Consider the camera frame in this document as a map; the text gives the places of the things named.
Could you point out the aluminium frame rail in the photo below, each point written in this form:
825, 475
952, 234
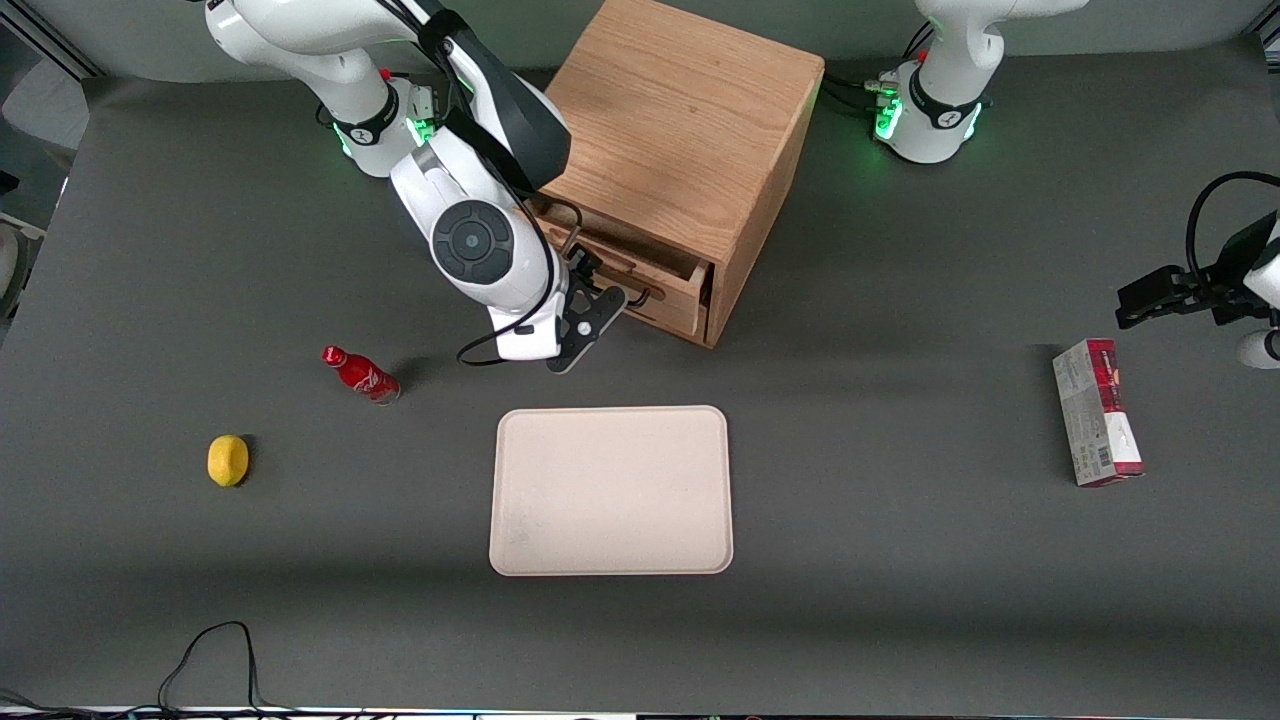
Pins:
60, 40

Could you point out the red cola bottle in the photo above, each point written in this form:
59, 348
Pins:
362, 376

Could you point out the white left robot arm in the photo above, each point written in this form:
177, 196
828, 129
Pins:
940, 135

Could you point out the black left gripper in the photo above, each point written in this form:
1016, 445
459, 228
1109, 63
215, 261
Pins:
1226, 282

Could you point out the grey and red carton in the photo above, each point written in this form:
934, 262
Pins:
1095, 420

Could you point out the yellow lemon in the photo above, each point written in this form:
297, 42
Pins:
228, 461

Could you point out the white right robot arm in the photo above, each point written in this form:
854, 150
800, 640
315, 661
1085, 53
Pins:
470, 240

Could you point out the beige plastic tray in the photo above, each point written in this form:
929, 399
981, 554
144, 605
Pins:
610, 490

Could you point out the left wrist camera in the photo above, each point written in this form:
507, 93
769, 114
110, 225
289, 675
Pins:
1258, 350

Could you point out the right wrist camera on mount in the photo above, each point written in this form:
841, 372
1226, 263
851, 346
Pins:
588, 325

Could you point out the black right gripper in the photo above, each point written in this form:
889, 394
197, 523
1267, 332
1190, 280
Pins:
584, 266

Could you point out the wooden drawer cabinet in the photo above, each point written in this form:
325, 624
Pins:
680, 110

